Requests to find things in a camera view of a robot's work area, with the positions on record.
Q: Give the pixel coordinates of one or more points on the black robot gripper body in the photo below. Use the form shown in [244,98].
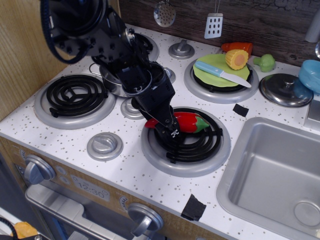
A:
[151,90]

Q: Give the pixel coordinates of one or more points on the front left black burner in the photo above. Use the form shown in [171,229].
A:
[73,102]

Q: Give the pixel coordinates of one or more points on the red toy chili pepper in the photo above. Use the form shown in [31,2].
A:
[188,122]

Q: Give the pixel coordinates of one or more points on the silver knob middle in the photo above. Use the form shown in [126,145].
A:
[129,111]

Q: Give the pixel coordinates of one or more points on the oven dial left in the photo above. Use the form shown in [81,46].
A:
[37,170]

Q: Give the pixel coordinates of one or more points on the front right black burner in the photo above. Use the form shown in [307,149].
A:
[201,148]

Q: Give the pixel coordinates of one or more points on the green round plate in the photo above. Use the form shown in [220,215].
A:
[218,60]

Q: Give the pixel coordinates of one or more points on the hanging white slotted spatula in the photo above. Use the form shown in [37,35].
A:
[214,22]

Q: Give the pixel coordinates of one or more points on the black tape piece front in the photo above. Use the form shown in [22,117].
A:
[194,209]

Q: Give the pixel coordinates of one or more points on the small steel pot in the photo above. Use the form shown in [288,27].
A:
[111,83]

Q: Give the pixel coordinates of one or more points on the silver oven door handle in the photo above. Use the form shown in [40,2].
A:
[73,217]

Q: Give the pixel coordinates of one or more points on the orange object bottom left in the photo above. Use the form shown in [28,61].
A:
[24,230]

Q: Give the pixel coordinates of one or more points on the yellow toy corn piece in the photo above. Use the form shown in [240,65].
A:
[236,59]

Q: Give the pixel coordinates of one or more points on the black tape piece small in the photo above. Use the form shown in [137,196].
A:
[240,110]

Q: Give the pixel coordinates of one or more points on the silver knob back centre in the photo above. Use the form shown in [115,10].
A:
[181,50]

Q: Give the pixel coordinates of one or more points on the oven dial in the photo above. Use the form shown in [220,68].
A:
[37,170]
[145,219]

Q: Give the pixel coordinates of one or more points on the blue handled toy knife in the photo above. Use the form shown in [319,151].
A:
[222,74]

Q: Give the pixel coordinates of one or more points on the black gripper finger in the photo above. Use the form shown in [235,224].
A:
[162,132]
[172,130]

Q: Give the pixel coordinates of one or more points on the back left black burner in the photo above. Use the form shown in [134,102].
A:
[150,45]

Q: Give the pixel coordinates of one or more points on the back right black burner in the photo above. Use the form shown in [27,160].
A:
[220,95]

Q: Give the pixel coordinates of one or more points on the silver sink basin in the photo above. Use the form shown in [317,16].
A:
[272,179]

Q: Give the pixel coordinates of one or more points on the oven dial right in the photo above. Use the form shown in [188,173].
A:
[145,219]

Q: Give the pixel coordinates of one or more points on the orange toy carrot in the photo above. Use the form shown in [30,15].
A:
[246,46]

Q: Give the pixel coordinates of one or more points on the silver faucet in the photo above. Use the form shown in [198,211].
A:
[313,34]

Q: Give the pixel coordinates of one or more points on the black burner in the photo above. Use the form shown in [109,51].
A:
[150,45]
[220,95]
[73,102]
[201,148]

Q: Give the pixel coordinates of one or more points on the hanging steel skimmer ladle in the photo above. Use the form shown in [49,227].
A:
[164,13]

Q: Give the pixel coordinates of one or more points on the steel pot lid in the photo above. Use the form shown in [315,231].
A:
[285,90]

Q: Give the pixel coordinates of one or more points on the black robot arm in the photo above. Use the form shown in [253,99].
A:
[74,29]

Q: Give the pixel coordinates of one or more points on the blue plastic bowl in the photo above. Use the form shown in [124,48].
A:
[309,75]

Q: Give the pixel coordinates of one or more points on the silver knob beside pot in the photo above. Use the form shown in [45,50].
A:
[171,75]

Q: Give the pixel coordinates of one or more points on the silver knob front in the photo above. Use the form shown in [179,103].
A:
[104,146]

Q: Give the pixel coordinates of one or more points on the green toy broccoli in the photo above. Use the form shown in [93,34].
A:
[266,62]

